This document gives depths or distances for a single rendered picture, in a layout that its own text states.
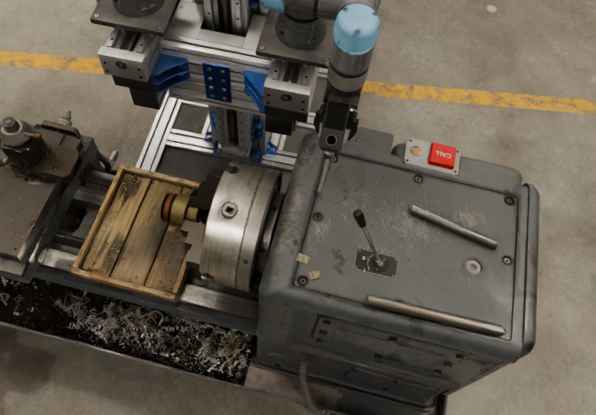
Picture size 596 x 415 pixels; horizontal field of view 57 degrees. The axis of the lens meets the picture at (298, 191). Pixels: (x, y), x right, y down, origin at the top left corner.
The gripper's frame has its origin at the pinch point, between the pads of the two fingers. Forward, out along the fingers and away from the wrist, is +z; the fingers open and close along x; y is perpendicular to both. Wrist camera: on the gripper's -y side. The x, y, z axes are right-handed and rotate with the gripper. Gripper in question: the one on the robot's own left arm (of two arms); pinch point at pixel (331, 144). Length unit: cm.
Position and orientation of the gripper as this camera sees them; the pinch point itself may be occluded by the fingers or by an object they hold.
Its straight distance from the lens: 122.6
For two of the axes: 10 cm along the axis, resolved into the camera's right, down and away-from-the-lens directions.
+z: -0.7, 4.8, 8.7
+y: 2.3, -8.4, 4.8
